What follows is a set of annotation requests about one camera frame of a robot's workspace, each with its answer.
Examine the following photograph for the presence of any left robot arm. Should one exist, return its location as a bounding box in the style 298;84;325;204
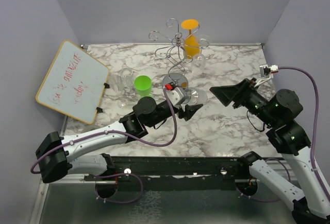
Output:
30;96;203;183

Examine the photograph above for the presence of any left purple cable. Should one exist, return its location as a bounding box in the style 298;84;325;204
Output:
30;87;178;175

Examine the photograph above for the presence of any chrome wine glass rack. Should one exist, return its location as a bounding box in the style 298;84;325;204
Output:
148;18;200;88

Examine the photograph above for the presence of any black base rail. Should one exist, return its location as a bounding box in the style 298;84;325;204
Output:
83;157;251;192

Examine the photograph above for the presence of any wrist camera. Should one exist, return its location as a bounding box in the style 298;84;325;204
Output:
164;82;191;106
255;64;279;88

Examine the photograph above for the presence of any clear wine glass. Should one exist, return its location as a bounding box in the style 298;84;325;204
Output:
118;67;134;108
191;35;211;74
185;88;208;106

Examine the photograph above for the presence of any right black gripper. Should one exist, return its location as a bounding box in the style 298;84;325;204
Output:
209;77;277;126

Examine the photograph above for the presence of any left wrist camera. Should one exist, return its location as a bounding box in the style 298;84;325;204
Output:
164;82;191;106

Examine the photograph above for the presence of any clear glass tumbler left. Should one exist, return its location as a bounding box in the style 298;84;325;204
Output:
108;74;123;94

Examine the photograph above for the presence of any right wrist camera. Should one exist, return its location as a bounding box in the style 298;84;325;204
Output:
255;64;279;88

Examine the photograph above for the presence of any small whiteboard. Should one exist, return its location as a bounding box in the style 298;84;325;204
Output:
36;40;109;124

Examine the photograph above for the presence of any orange plastic wine glass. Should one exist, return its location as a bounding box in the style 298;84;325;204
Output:
181;19;200;59

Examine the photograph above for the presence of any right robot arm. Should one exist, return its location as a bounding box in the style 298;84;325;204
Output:
210;78;329;223

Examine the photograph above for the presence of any green plastic wine glass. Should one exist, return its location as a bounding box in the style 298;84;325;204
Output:
134;75;153;99

